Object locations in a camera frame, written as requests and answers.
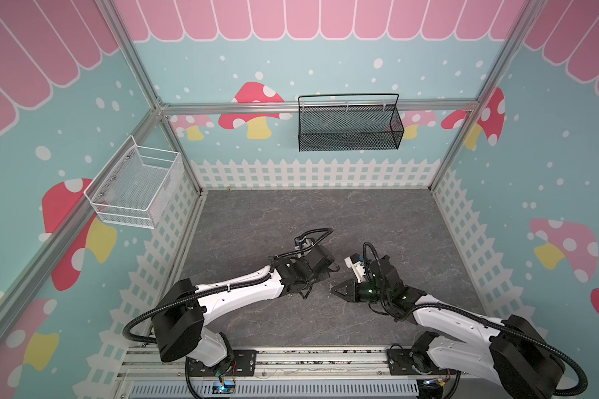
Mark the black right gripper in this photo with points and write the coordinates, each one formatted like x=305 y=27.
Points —
x=358 y=288

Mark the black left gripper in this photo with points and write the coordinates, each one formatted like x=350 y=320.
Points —
x=324 y=275

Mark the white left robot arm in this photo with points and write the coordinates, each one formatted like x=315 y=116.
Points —
x=182 y=331

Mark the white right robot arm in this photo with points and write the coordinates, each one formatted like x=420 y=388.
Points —
x=508 y=352

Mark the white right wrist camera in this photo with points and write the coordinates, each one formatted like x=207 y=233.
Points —
x=356 y=264

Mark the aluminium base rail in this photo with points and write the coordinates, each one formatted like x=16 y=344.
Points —
x=276 y=372

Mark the black wire basket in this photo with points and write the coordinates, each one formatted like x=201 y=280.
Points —
x=349 y=122

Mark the white wire basket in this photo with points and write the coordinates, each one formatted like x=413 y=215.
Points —
x=136 y=186

